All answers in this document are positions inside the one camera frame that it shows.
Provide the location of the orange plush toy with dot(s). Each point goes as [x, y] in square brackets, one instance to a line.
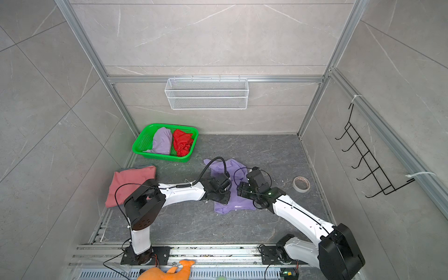
[171, 274]

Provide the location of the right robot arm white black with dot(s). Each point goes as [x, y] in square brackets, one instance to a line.
[332, 249]

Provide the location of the black wire hook rack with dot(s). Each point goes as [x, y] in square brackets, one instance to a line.
[369, 160]

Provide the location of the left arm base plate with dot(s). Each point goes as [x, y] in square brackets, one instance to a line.
[155, 256]

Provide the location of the green plastic laundry basket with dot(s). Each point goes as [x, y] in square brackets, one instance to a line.
[145, 139]

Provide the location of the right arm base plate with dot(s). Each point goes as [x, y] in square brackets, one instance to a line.
[272, 255]

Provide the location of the folded pink t-shirt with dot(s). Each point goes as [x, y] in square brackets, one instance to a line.
[125, 182]

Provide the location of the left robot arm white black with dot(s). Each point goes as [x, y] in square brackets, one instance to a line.
[145, 203]

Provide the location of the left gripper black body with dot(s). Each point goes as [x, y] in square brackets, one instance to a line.
[224, 196]

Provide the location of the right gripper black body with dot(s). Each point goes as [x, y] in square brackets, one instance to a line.
[248, 195]

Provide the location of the lavender t-shirt in basket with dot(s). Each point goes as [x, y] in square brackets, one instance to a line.
[162, 142]

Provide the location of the purple t-shirt with print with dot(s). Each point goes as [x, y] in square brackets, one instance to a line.
[237, 172]

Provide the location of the aluminium mounting rail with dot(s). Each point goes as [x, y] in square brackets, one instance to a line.
[207, 256]

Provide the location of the red t-shirt in basket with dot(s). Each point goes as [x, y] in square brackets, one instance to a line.
[182, 142]

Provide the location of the roll of masking tape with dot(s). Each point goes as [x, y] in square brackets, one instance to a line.
[301, 184]

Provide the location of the white wire wall basket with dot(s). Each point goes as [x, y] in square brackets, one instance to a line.
[207, 93]

